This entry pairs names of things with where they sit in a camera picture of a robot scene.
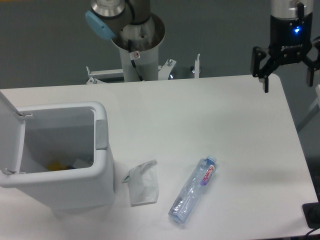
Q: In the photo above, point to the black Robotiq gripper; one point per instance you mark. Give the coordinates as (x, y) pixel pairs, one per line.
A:
(290, 37)

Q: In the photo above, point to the clear plastic water bottle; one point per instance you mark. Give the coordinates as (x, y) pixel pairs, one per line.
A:
(193, 189)

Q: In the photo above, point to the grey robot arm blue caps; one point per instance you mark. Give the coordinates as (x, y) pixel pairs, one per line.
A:
(108, 17)

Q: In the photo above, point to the white trash can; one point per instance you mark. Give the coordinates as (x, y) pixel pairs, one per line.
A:
(76, 135)

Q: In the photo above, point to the yellow trash in can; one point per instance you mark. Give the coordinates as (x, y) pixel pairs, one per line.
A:
(56, 166)

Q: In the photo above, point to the black device at table edge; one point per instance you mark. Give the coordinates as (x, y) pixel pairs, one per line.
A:
(312, 214)

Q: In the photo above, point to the white frame at right edge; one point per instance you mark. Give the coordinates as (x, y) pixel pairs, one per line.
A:
(313, 109)

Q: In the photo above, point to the white pedestal base frame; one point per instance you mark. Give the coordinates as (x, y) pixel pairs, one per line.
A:
(165, 72)

